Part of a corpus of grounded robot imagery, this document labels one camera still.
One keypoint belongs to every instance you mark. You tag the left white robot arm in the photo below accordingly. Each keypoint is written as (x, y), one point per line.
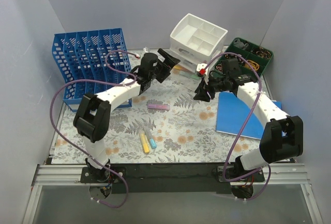
(93, 115)

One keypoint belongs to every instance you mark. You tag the orange pink highlighter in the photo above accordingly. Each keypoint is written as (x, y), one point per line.
(178, 68)

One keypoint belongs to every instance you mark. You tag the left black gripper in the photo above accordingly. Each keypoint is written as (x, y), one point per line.
(164, 66)

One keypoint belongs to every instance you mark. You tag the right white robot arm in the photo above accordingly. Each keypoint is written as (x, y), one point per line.
(282, 137)

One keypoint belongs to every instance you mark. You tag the blue highlighter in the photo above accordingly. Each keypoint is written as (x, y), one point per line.
(150, 138)

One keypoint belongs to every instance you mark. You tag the green highlighter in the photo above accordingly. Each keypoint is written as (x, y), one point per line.
(188, 75)

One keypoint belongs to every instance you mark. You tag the white drawer organizer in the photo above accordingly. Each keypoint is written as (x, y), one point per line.
(194, 41)

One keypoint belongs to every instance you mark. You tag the yellow highlighter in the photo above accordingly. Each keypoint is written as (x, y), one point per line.
(144, 142)

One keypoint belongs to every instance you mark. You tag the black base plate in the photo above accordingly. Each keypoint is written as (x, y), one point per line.
(173, 177)

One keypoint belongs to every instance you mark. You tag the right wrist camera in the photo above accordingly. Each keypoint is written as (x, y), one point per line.
(202, 70)

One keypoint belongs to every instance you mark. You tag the purple highlighter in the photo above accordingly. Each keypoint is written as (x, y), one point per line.
(158, 106)

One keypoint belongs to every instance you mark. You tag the aluminium frame rail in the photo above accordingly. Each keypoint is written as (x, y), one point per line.
(173, 193)

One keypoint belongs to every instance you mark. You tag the green compartment tray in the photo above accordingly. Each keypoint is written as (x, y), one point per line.
(257, 56)

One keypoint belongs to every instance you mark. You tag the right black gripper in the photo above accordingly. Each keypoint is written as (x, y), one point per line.
(210, 87)

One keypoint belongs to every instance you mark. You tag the blue plastic file rack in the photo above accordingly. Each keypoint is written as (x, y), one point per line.
(80, 55)

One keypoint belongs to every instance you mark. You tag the blue notebook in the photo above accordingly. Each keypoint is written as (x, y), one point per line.
(232, 113)

